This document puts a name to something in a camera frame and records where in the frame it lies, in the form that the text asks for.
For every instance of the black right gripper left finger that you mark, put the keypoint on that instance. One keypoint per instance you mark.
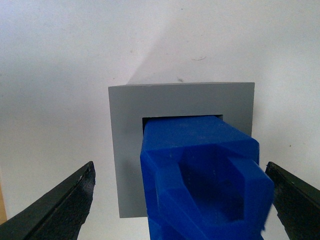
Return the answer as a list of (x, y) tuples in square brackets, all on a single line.
[(57, 215)]

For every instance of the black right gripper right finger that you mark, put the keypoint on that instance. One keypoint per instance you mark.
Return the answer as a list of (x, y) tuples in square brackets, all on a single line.
[(297, 204)]

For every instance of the blue plastic part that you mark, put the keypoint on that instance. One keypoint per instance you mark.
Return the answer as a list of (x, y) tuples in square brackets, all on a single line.
[(202, 180)]

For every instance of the gray square base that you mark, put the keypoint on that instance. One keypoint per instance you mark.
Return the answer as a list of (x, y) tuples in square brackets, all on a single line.
[(129, 104)]

